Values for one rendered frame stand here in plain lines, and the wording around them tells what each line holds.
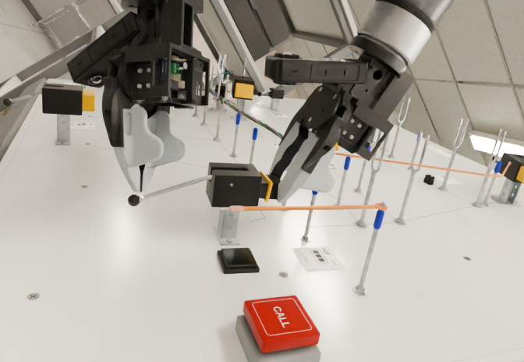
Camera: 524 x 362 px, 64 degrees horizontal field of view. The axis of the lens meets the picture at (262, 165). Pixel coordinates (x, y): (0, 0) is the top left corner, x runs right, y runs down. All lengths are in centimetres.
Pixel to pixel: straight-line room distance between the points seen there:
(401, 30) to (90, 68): 35
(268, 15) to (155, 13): 114
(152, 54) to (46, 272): 24
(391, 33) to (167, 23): 24
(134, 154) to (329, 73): 23
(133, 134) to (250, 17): 116
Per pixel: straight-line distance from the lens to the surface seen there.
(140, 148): 46
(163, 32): 46
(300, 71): 47
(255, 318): 36
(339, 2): 163
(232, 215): 51
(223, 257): 48
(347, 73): 49
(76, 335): 40
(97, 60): 52
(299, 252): 52
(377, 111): 52
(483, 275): 61
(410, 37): 50
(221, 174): 47
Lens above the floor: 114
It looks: 5 degrees up
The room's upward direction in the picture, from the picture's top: 57 degrees clockwise
